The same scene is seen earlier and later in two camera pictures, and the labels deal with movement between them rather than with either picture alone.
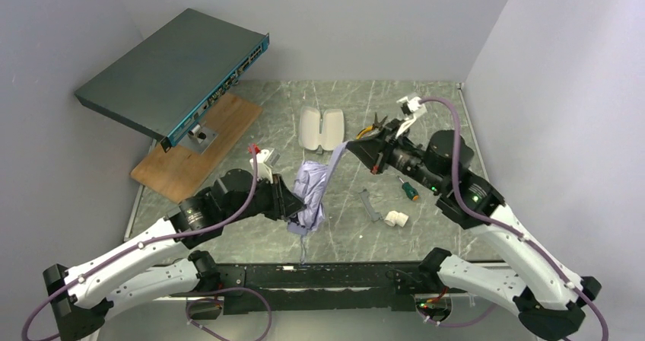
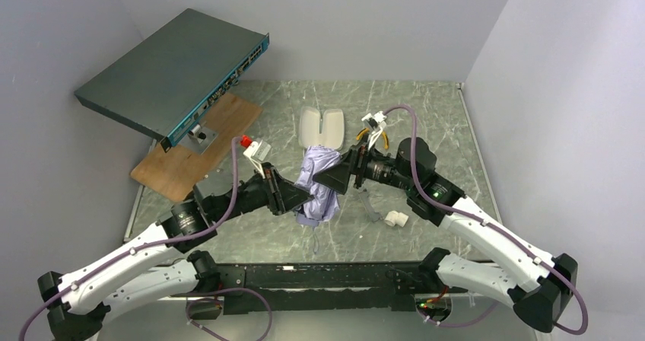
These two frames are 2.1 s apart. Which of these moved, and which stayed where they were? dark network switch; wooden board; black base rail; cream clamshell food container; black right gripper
Moved: black right gripper
Stayed: cream clamshell food container; dark network switch; wooden board; black base rail
